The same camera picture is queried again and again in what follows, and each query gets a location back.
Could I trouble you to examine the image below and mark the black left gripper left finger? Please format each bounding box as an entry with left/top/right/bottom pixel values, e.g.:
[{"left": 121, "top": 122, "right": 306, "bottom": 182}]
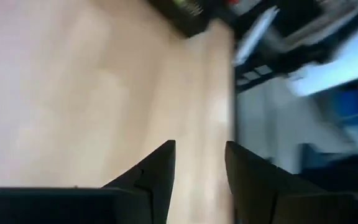
[{"left": 0, "top": 139, "right": 177, "bottom": 224}]

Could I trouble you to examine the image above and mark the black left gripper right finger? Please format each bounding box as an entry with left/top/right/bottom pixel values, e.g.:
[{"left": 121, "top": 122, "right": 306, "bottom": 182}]
[{"left": 225, "top": 141, "right": 358, "bottom": 224}]

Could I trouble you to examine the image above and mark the black plastic basket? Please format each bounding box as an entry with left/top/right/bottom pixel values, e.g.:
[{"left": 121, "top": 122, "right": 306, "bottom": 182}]
[{"left": 146, "top": 0, "right": 231, "bottom": 39}]

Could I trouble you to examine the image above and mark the blue object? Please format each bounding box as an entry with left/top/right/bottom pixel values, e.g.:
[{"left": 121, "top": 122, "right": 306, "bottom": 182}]
[{"left": 333, "top": 82, "right": 358, "bottom": 138}]

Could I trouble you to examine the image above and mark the silver aluminium bracket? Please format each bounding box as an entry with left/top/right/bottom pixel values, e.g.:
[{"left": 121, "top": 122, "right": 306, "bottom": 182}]
[{"left": 233, "top": 5, "right": 281, "bottom": 67}]

